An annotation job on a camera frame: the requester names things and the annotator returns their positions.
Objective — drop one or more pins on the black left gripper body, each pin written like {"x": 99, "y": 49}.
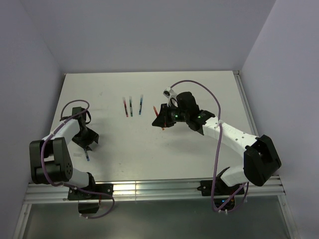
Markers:
{"x": 84, "y": 138}

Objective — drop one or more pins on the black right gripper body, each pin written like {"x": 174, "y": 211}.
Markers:
{"x": 173, "y": 114}

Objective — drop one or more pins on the light blue pen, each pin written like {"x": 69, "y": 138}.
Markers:
{"x": 141, "y": 104}

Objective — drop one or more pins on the magenta pen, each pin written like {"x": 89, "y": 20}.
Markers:
{"x": 125, "y": 107}

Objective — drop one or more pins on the green capped pen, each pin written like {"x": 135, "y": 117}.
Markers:
{"x": 131, "y": 105}

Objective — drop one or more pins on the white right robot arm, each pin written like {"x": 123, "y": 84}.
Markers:
{"x": 260, "y": 158}

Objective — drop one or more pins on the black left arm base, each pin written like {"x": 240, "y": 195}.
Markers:
{"x": 89, "y": 203}

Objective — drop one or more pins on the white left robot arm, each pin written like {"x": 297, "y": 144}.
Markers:
{"x": 50, "y": 160}

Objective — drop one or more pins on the dark blue capped pen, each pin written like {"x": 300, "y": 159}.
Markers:
{"x": 86, "y": 155}

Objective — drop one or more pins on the small clear plastic piece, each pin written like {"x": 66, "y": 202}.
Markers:
{"x": 77, "y": 154}

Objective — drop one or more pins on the aluminium side rail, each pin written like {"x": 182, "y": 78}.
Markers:
{"x": 246, "y": 107}

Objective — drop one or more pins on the aluminium front rail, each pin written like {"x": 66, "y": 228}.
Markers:
{"x": 152, "y": 190}

